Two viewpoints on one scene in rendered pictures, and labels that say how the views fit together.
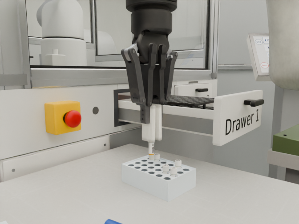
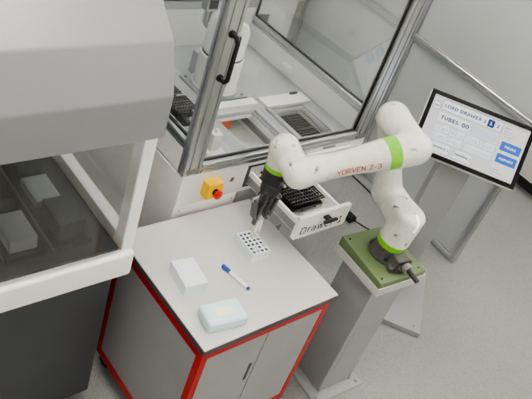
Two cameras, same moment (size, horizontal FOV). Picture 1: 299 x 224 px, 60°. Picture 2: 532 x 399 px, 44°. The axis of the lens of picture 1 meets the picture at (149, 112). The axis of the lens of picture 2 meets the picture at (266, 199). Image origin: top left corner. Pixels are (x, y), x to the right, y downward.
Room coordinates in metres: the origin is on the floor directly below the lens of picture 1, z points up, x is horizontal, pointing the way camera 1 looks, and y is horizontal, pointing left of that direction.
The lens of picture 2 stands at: (-1.46, 0.01, 2.42)
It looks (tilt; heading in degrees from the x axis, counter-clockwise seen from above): 36 degrees down; 0
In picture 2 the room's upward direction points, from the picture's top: 21 degrees clockwise
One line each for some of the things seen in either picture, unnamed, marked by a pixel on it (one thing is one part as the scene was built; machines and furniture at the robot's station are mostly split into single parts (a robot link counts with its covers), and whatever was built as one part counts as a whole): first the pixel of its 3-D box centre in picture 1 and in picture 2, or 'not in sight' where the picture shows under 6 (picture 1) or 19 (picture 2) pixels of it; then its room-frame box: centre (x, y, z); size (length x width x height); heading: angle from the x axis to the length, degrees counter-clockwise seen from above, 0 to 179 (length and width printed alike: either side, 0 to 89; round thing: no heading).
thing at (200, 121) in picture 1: (174, 110); (288, 189); (0.80, -0.08, 0.86); 0.40 x 0.26 x 0.06; 50
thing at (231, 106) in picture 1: (241, 114); (321, 220); (0.67, -0.24, 0.87); 0.29 x 0.02 x 0.11; 140
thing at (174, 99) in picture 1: (177, 108); (290, 190); (0.80, -0.09, 0.87); 0.22 x 0.18 x 0.06; 50
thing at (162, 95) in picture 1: (156, 75); (267, 204); (0.50, -0.01, 0.98); 0.04 x 0.01 x 0.11; 46
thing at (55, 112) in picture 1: (63, 117); (212, 188); (0.61, 0.20, 0.88); 0.07 x 0.05 x 0.07; 140
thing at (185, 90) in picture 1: (194, 97); (325, 159); (1.12, -0.20, 0.87); 0.29 x 0.02 x 0.11; 140
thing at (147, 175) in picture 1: (157, 174); (252, 245); (0.49, -0.02, 0.78); 0.12 x 0.08 x 0.04; 46
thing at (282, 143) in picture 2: not in sight; (284, 153); (0.48, -0.01, 1.22); 0.13 x 0.11 x 0.14; 32
